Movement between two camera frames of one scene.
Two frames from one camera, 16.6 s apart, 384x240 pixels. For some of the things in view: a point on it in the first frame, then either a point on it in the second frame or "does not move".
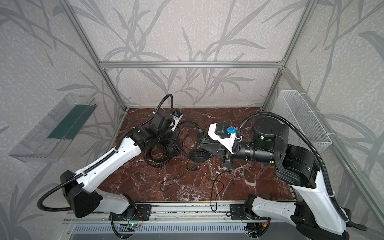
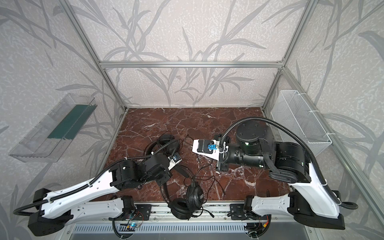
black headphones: [159, 154] does not move
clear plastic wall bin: [48, 141] does not move
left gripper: [169, 139] → [169, 151]
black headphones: [202, 155] → [185, 198]
